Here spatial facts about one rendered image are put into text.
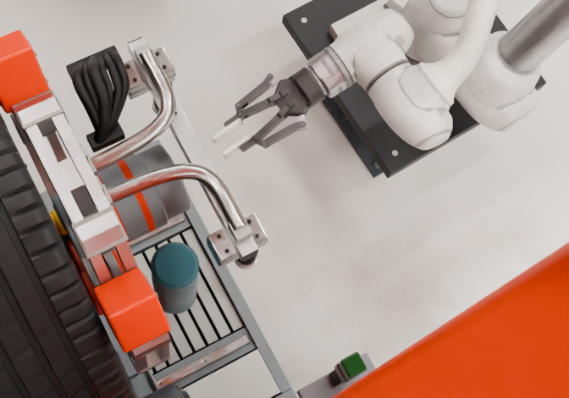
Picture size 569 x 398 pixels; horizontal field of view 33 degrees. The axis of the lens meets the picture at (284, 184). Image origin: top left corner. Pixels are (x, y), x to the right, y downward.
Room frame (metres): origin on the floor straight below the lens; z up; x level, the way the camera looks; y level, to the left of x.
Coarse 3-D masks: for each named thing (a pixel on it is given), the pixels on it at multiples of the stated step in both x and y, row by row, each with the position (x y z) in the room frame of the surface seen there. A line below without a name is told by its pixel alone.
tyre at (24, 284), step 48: (0, 144) 0.37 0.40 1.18; (0, 192) 0.30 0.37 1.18; (0, 240) 0.24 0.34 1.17; (48, 240) 0.27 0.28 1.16; (0, 288) 0.18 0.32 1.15; (48, 288) 0.21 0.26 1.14; (0, 336) 0.13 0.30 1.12; (48, 336) 0.15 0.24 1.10; (96, 336) 0.17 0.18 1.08; (0, 384) 0.07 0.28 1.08; (48, 384) 0.09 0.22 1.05; (96, 384) 0.12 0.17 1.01
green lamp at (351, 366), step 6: (354, 354) 0.36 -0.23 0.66; (342, 360) 0.34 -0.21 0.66; (348, 360) 0.34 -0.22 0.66; (354, 360) 0.34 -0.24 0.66; (360, 360) 0.35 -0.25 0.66; (342, 366) 0.33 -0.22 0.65; (348, 366) 0.33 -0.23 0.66; (354, 366) 0.33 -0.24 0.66; (360, 366) 0.34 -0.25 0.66; (366, 366) 0.34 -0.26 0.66; (342, 372) 0.32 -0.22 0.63; (348, 372) 0.32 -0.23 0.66; (354, 372) 0.32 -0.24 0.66; (360, 372) 0.33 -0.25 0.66; (348, 378) 0.31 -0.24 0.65
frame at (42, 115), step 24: (48, 96) 0.48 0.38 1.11; (24, 120) 0.43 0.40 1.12; (48, 120) 0.45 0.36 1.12; (24, 144) 0.51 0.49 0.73; (72, 144) 0.42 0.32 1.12; (48, 168) 0.38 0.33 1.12; (48, 192) 0.46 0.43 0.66; (96, 192) 0.36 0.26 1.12; (72, 216) 0.32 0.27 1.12; (96, 216) 0.33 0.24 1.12; (96, 240) 0.30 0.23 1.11; (120, 240) 0.31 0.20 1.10; (96, 264) 0.27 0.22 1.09; (168, 336) 0.23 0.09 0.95; (144, 360) 0.19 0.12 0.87
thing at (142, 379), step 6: (150, 372) 0.25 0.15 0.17; (138, 378) 0.23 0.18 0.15; (144, 378) 0.24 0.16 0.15; (150, 378) 0.24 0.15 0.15; (132, 384) 0.21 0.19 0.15; (138, 384) 0.22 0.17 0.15; (144, 384) 0.22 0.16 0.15; (150, 384) 0.23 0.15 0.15; (156, 384) 0.23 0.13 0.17; (138, 390) 0.21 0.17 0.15; (144, 390) 0.21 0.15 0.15; (150, 390) 0.21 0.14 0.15; (138, 396) 0.19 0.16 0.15
